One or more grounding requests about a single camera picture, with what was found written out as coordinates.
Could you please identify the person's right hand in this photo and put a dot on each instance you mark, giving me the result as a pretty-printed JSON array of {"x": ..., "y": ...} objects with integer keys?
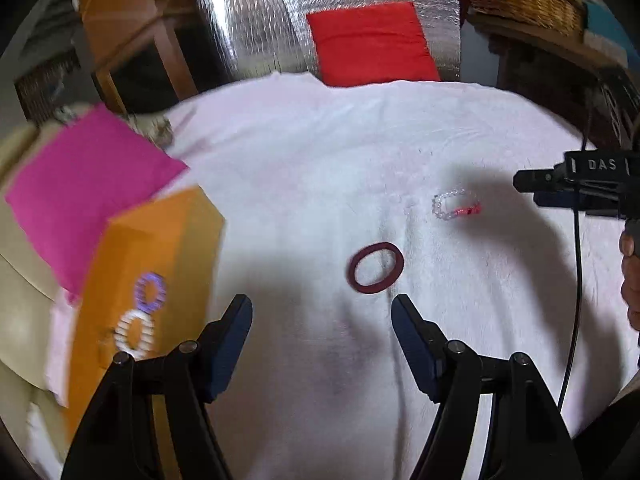
[{"x": 631, "y": 280}]

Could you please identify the dark wooden shelf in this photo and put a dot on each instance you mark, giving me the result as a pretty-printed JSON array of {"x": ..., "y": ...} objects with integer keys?
[{"x": 540, "y": 60}]

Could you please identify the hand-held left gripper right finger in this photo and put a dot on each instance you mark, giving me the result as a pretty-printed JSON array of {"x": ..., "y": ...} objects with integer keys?
[{"x": 417, "y": 350}]

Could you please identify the pink pillow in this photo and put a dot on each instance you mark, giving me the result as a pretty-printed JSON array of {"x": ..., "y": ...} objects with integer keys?
[{"x": 85, "y": 185}]

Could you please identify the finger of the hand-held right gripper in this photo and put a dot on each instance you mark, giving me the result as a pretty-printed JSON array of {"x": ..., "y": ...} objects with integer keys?
[
  {"x": 540, "y": 181},
  {"x": 555, "y": 199}
]

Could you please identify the silver foil insulation sheet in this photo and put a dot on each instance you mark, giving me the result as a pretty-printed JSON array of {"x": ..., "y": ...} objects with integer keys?
[{"x": 250, "y": 25}]

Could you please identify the dark red bangle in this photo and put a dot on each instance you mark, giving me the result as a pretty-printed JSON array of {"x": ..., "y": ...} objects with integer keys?
[{"x": 351, "y": 271}]

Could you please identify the beige leather sofa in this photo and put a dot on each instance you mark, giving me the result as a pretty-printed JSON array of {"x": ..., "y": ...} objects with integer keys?
[{"x": 20, "y": 300}]

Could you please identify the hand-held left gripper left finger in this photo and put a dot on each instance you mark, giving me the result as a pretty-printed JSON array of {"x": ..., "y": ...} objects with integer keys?
[{"x": 225, "y": 350}]

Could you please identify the leaf-patterned cushion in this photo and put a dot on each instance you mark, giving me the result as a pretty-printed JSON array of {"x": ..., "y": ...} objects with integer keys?
[{"x": 155, "y": 130}]

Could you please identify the white textured blanket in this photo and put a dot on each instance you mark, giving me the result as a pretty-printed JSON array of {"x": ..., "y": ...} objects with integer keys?
[{"x": 310, "y": 160}]

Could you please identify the wooden glass-door cabinet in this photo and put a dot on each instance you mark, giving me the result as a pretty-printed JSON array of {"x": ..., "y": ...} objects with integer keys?
[{"x": 130, "y": 0}]

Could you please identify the orange cardboard box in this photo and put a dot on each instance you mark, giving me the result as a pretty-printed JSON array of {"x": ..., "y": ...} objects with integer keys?
[{"x": 165, "y": 240}]

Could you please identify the red pillow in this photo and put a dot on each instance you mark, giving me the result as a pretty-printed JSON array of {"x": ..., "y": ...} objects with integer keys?
[{"x": 370, "y": 45}]

